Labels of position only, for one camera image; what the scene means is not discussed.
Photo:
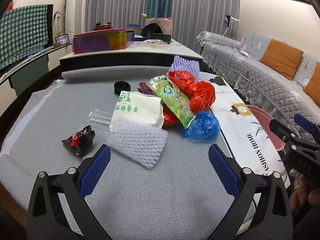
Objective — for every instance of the black snack wrapper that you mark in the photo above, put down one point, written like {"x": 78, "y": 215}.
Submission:
{"x": 78, "y": 141}

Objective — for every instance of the dark green bowl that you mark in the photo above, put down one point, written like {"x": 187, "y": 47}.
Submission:
{"x": 151, "y": 30}

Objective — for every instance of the colourful storage box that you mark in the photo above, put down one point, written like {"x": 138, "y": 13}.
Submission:
{"x": 100, "y": 41}

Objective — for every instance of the pink gift bag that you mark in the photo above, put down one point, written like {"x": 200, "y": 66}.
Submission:
{"x": 166, "y": 25}

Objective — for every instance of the orange cushion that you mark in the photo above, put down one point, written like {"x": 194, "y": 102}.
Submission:
{"x": 313, "y": 82}
{"x": 281, "y": 57}

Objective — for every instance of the large red plastic bag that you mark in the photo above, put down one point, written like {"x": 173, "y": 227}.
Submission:
{"x": 200, "y": 92}

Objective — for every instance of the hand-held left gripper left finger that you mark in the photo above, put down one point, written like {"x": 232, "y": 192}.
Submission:
{"x": 96, "y": 170}

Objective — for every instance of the purple foam fruit net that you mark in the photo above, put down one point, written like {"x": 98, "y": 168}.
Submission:
{"x": 183, "y": 66}

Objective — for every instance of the black television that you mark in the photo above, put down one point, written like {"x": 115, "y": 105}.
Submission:
{"x": 50, "y": 27}

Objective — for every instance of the white paper bag green print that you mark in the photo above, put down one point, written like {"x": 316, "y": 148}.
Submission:
{"x": 140, "y": 110}

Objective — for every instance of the white foam sheet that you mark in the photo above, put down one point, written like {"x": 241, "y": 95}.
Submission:
{"x": 15, "y": 170}

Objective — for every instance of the pink plastic bin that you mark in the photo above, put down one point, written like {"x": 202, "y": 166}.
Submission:
{"x": 262, "y": 130}

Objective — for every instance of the clear plastic tube packet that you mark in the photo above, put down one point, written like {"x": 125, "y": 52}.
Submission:
{"x": 100, "y": 120}

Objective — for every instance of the person's right hand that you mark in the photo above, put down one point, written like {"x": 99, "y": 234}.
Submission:
{"x": 300, "y": 192}

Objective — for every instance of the white-topped coffee table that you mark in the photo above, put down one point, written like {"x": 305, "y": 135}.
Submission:
{"x": 155, "y": 52}

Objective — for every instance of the blue plastic bag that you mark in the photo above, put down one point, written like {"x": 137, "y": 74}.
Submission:
{"x": 202, "y": 126}

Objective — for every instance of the brown plush toy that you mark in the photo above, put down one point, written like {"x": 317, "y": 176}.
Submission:
{"x": 102, "y": 26}

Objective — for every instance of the television cabinet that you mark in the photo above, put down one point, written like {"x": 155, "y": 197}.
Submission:
{"x": 30, "y": 70}

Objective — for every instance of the green checkered cloth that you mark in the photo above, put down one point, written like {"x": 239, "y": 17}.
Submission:
{"x": 22, "y": 35}

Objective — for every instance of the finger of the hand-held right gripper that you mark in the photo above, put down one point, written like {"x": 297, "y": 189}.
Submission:
{"x": 303, "y": 124}
{"x": 278, "y": 128}

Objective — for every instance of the grey quilted sofa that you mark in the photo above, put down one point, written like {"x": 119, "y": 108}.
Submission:
{"x": 250, "y": 67}

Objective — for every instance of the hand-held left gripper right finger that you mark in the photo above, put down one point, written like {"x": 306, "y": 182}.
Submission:
{"x": 222, "y": 170}

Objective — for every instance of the potted bamboo plant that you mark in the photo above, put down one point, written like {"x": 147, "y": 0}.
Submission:
{"x": 58, "y": 22}

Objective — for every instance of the white foam fruit net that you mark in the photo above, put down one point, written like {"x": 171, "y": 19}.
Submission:
{"x": 140, "y": 142}

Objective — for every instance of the stack of colourful bowls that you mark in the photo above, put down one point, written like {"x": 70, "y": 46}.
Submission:
{"x": 133, "y": 26}

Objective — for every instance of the green snack packet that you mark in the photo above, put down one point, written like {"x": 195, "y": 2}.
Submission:
{"x": 175, "y": 100}

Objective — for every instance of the maroon patterned wrapper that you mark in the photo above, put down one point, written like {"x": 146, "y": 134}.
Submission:
{"x": 146, "y": 88}

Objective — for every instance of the grey curtain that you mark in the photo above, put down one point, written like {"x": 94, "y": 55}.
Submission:
{"x": 200, "y": 10}

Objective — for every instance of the black elastic band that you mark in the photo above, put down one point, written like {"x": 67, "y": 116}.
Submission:
{"x": 122, "y": 91}

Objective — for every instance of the small photo frame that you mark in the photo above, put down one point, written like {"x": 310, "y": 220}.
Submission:
{"x": 62, "y": 40}

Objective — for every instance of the clear plastic packets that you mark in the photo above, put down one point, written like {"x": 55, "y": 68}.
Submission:
{"x": 150, "y": 43}

